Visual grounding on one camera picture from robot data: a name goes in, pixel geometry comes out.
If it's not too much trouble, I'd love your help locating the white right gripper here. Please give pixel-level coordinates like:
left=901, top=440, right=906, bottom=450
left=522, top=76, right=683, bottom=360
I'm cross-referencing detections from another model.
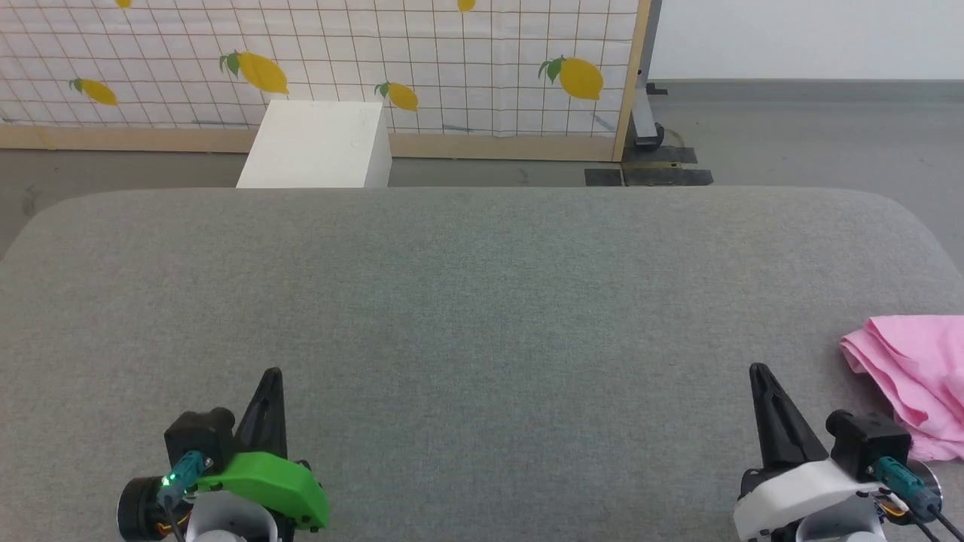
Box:
left=734, top=364, right=889, bottom=542

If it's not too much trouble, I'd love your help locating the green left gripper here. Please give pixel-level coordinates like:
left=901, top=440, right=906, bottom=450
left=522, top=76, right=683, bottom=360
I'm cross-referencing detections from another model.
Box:
left=197, top=367, right=330, bottom=531

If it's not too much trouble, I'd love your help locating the pink garment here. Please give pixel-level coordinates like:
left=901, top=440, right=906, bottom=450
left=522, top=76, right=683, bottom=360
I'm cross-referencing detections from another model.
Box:
left=840, top=315, right=964, bottom=461

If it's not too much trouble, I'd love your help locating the white box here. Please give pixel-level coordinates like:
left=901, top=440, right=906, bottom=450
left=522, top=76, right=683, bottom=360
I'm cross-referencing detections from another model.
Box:
left=236, top=100, right=392, bottom=189

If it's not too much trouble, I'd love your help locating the lemon print partition screen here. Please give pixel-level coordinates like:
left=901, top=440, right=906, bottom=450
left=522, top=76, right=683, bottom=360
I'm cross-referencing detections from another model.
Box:
left=0, top=0, right=652, bottom=163

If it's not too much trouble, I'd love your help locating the left arm cable teal plug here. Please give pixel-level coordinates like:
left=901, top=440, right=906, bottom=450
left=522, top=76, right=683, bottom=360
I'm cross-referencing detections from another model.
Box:
left=157, top=450, right=215, bottom=542

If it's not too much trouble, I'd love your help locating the arm cable teal plug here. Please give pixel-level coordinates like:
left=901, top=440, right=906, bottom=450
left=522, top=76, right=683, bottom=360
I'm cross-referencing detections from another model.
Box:
left=866, top=457, right=964, bottom=542
left=157, top=450, right=215, bottom=542

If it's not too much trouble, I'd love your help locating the right arm cable teal plug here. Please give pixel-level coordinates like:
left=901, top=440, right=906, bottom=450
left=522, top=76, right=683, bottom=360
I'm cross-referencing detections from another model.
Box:
left=866, top=457, right=964, bottom=542

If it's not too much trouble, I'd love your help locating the black stand base plate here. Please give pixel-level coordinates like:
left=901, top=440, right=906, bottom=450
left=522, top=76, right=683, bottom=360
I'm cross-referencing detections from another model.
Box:
left=585, top=147, right=714, bottom=187

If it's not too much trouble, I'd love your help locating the grey metal stand post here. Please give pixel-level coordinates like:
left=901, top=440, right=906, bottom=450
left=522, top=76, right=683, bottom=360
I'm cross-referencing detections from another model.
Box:
left=633, top=0, right=667, bottom=148

